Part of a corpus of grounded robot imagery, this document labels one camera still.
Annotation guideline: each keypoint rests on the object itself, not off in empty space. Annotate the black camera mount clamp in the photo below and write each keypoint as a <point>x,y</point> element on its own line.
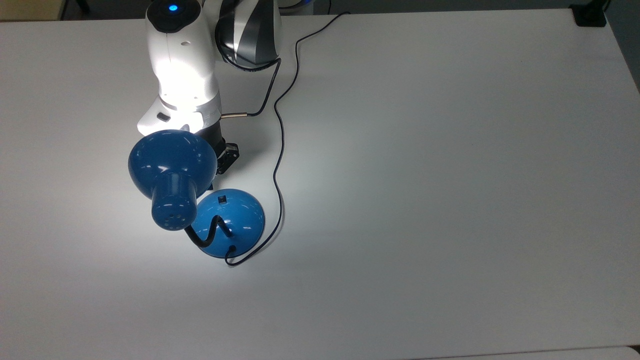
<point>590,17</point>

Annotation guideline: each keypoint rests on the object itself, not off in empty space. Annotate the black chair leg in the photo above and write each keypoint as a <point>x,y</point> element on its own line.
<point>83,6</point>

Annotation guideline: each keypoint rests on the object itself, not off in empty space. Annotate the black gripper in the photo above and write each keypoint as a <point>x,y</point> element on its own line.
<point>216,134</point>

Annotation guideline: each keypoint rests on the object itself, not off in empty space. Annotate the blue gooseneck desk lamp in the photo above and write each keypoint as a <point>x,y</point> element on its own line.
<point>170,160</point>

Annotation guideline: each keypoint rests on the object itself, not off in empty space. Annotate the beige wooden board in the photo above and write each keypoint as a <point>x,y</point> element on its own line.
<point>30,9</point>

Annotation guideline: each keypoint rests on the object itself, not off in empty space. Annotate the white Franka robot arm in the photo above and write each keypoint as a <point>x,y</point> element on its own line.
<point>180,60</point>

